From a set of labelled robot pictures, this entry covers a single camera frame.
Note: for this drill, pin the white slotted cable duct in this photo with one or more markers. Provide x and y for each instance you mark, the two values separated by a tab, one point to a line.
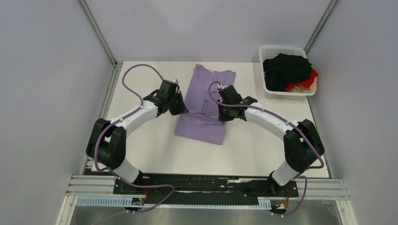
108	201

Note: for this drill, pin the red t shirt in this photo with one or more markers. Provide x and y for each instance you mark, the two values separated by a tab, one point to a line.
305	83

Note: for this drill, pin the purple t shirt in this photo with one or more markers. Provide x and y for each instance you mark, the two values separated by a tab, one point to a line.
202	123

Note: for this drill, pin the black t shirt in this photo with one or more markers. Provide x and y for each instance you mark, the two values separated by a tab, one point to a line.
284	69

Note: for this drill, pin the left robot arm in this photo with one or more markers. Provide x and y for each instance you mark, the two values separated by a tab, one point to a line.
107	142

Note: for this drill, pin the beige t shirt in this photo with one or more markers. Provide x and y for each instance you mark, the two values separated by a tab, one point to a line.
303	89

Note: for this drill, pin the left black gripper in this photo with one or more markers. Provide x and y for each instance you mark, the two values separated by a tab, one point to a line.
181	108

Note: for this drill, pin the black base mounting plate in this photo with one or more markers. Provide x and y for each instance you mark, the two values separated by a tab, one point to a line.
201	189

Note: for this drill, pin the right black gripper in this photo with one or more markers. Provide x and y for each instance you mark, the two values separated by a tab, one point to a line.
222	117

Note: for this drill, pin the white plastic laundry basket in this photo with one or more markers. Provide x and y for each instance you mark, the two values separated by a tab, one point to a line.
271	51

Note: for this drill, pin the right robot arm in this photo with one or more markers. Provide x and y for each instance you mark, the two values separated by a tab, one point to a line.
301	142

